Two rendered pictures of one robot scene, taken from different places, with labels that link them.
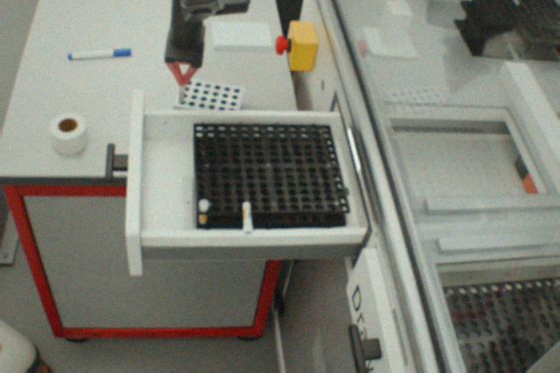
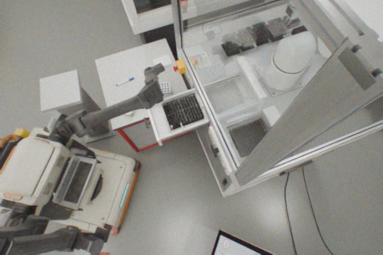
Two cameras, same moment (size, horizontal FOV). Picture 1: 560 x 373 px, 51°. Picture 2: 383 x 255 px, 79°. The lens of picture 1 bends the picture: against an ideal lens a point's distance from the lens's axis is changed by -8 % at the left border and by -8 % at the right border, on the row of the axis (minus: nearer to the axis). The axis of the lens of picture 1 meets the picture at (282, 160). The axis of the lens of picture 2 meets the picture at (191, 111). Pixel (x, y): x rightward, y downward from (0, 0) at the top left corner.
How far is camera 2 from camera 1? 0.63 m
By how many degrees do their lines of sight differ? 19
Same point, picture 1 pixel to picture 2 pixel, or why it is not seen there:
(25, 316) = (125, 148)
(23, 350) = (131, 161)
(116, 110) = not seen: hidden behind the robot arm
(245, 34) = (163, 61)
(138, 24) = (131, 66)
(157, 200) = (159, 124)
